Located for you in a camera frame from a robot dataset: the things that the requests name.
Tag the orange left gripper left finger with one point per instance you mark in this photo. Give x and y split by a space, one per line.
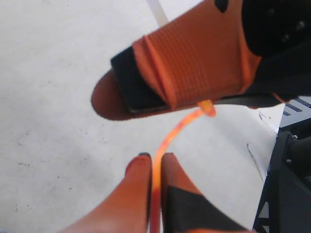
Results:
126 209

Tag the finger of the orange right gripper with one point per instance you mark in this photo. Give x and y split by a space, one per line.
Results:
201 55
108 103

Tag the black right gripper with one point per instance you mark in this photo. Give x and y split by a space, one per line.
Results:
279 31

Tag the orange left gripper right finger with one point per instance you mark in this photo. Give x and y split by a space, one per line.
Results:
184 208

